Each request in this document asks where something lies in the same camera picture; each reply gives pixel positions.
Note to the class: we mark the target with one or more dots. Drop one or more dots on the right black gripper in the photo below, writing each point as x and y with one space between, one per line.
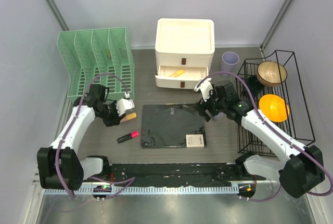
202 106

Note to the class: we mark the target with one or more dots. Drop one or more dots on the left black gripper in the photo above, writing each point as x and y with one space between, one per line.
116 118

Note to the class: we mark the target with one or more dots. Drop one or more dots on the orange highlighter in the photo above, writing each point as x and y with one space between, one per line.
129 117

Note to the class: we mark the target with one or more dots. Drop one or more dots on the black pink highlighter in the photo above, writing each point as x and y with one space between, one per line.
128 137

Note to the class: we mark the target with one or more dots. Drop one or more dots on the white drawer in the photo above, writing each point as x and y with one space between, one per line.
179 60
188 80

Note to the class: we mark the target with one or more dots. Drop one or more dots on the yellow highlighter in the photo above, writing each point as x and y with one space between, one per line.
177 73

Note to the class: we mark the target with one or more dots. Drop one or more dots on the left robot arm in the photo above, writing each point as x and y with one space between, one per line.
59 162

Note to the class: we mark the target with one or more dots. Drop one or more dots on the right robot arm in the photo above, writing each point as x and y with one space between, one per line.
298 168

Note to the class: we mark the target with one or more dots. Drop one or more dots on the clear paperclip jar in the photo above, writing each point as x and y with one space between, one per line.
219 116

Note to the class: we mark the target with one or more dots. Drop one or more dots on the white eraser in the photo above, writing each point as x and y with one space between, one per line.
195 141

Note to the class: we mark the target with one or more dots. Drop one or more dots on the black notebook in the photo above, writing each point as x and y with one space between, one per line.
166 125

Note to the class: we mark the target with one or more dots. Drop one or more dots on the black cup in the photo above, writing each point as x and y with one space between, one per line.
254 85

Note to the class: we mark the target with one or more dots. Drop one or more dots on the purple cup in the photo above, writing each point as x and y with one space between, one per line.
229 61

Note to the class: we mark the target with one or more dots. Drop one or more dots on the green file organizer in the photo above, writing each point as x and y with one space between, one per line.
88 53

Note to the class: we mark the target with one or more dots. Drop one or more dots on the orange bowl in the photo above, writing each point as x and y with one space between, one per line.
274 108

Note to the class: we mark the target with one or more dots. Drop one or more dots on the white drawer cabinet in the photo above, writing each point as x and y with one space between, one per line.
185 36

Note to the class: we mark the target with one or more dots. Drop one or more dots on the wooden bowl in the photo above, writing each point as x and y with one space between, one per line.
271 73

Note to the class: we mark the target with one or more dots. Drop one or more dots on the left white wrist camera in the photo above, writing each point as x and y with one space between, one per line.
125 104

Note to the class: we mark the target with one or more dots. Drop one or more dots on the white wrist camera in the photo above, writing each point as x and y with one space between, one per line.
204 87
125 104

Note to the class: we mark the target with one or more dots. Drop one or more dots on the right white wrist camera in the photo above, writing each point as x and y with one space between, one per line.
204 87

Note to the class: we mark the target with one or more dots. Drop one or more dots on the black wire rack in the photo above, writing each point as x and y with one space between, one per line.
298 124

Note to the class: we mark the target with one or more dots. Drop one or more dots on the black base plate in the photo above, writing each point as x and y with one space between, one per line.
174 175

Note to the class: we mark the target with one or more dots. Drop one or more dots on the white cable duct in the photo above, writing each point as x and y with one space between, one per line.
95 189

